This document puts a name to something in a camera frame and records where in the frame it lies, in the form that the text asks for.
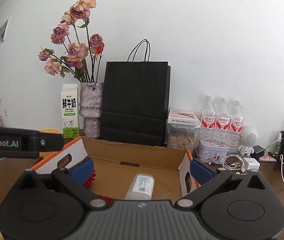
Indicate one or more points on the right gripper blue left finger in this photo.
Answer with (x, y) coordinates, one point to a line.
(81, 171)

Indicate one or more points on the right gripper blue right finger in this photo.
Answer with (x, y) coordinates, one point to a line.
(200, 172)

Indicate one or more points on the red felt flower decoration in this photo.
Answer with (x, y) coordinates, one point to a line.
(88, 184)

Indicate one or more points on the cotton swab plastic container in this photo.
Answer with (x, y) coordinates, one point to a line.
(141, 188)

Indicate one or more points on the decorated tin box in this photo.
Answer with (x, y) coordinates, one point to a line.
(210, 151)

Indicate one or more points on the white earphones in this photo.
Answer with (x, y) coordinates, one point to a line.
(234, 162)

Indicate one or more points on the red cardboard box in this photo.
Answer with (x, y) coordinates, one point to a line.
(116, 164)

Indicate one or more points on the yellow ceramic mug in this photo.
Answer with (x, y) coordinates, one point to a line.
(48, 130)

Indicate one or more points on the left water bottle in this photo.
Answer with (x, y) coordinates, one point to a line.
(208, 119)

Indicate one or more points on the water bottle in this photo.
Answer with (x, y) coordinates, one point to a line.
(222, 121)
(208, 119)
(236, 127)

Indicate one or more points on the right water bottle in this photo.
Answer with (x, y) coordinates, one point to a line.
(236, 127)

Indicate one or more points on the white charger block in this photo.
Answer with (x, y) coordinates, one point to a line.
(251, 164)

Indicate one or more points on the clear seed storage container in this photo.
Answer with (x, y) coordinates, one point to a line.
(182, 127)

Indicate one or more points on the white robot figurine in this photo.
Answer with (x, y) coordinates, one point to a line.
(249, 139)

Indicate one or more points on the middle water bottle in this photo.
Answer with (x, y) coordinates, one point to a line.
(222, 121)

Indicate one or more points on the black power adapter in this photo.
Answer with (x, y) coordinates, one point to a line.
(258, 152)

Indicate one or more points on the purple ceramic vase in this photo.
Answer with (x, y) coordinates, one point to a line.
(90, 108)

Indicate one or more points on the white milk carton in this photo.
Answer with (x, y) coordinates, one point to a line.
(70, 112)

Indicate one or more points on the black paper bag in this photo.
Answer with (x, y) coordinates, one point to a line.
(135, 100)

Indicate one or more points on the dried rose bouquet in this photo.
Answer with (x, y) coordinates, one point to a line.
(82, 52)

